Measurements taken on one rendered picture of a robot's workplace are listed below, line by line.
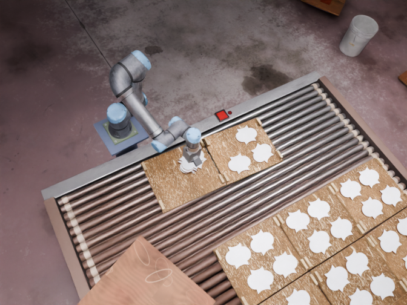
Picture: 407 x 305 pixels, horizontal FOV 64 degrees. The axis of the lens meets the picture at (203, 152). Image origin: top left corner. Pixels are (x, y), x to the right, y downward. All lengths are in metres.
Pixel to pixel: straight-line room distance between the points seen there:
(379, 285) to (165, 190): 1.30
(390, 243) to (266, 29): 2.88
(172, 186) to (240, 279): 0.64
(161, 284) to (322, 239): 0.94
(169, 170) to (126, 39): 2.28
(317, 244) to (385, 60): 3.00
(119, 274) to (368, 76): 3.46
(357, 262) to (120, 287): 1.29
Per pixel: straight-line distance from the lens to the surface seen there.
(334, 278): 2.04
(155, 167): 2.03
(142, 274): 1.76
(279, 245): 1.97
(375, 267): 2.18
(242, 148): 2.13
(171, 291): 1.75
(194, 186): 1.98
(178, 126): 1.74
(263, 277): 1.91
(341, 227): 2.13
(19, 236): 3.11
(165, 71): 3.66
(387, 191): 2.37
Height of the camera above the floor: 2.78
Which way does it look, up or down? 63 degrees down
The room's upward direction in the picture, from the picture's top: 11 degrees clockwise
